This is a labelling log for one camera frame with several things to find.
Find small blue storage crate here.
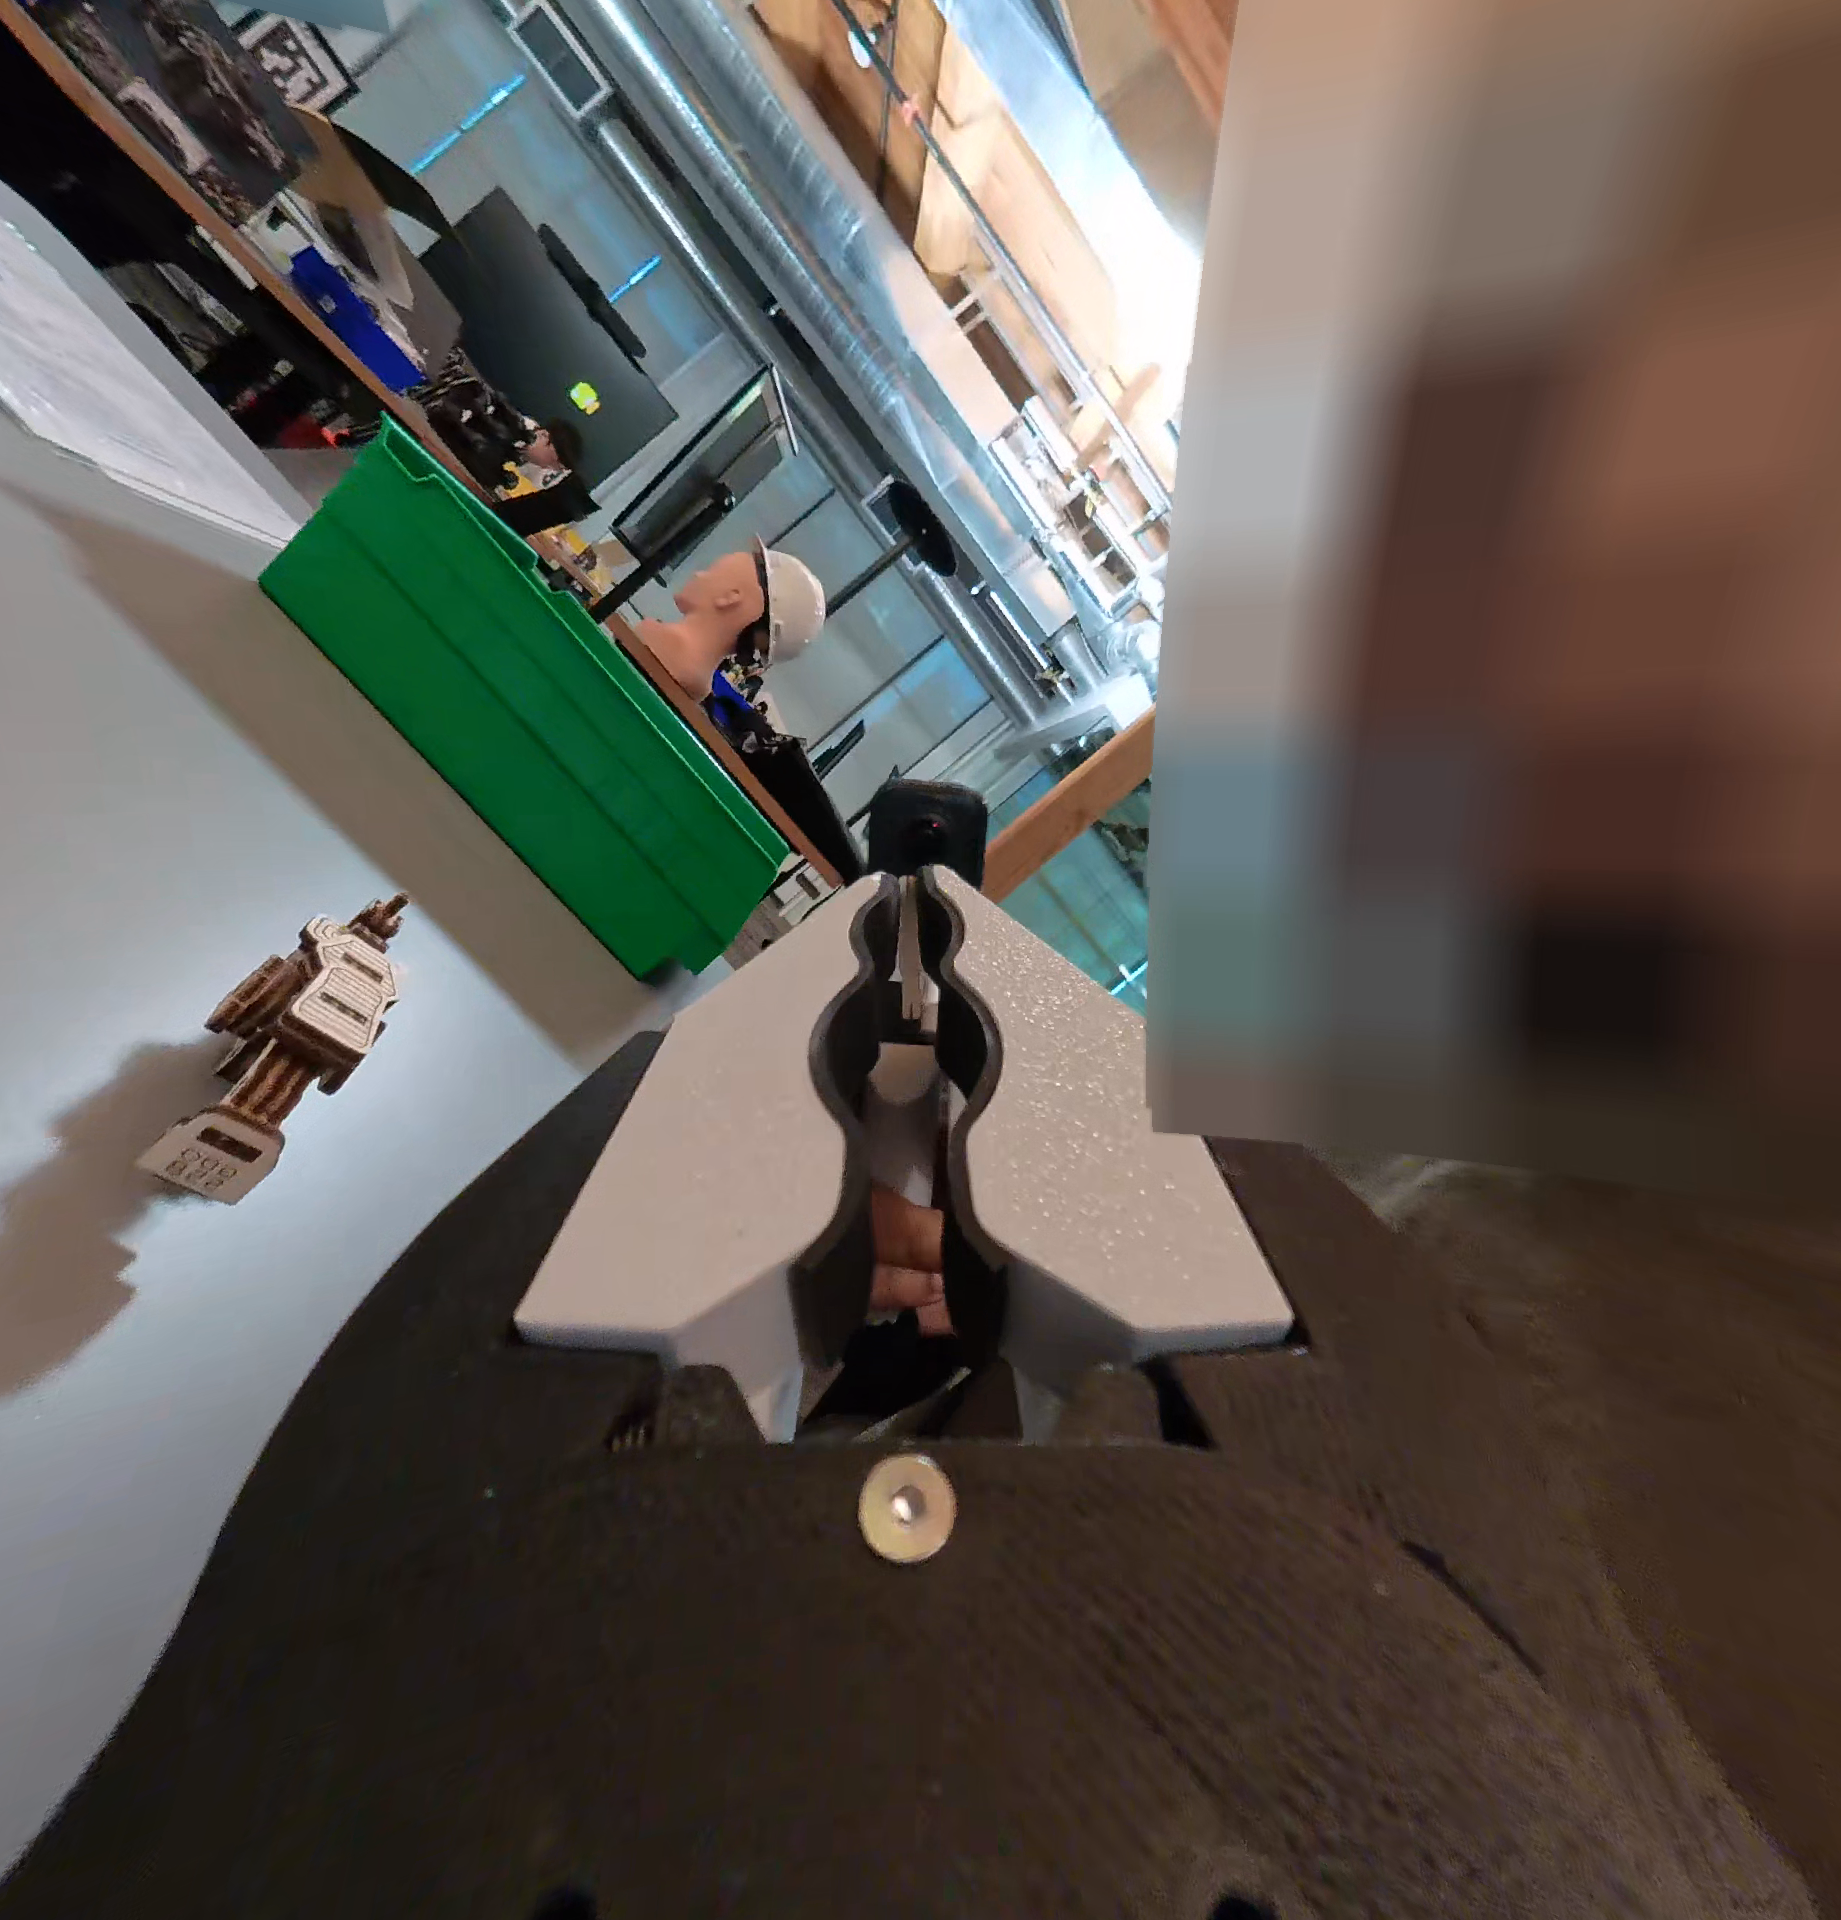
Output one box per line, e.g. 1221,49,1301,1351
288,247,431,399

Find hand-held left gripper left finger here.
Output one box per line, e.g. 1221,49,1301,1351
511,871,898,1428

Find black jacket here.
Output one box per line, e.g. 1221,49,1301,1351
708,660,868,888

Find wooden beam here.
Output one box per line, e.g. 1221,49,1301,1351
979,705,1161,903

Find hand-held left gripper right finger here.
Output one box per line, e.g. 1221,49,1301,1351
920,869,1297,1360

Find mannequin head with white helmet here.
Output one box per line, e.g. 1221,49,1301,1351
663,542,831,707

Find black monitor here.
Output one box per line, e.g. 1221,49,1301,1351
417,187,682,497

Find wooden robot model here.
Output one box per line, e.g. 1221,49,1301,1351
137,892,411,1205

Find person's right hand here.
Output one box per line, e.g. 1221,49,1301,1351
868,1198,956,1333

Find silver ventilation duct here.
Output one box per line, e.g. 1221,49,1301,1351
560,0,1102,723

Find green plastic bin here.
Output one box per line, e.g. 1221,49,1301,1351
257,412,793,985

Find black disc on stand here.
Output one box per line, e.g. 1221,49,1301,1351
822,480,957,617

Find person's olive brown clothing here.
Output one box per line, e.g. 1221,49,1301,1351
1310,1156,1841,1920

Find white paper sheet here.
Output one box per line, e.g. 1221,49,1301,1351
0,187,306,549

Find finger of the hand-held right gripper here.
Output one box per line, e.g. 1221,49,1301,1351
858,1041,956,1203

